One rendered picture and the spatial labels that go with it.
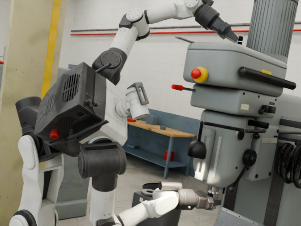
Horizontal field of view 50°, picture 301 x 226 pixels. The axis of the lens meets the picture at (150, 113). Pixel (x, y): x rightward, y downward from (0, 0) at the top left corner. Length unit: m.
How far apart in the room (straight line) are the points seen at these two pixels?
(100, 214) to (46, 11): 1.92
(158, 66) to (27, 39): 5.32
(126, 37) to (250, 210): 1.09
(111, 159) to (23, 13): 1.80
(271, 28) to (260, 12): 0.10
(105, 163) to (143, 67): 7.07
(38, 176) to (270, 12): 1.24
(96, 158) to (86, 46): 9.32
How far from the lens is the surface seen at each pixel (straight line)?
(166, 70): 7.51
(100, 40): 9.75
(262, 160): 1.54
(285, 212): 1.78
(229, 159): 1.36
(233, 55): 1.22
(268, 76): 1.34
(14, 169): 2.81
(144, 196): 1.75
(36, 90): 2.74
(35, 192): 1.48
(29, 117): 1.45
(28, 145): 1.42
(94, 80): 1.20
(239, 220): 1.86
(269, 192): 1.77
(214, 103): 1.32
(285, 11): 1.63
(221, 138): 1.34
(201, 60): 1.27
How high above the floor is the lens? 1.68
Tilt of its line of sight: 4 degrees down
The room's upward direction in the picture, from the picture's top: 9 degrees clockwise
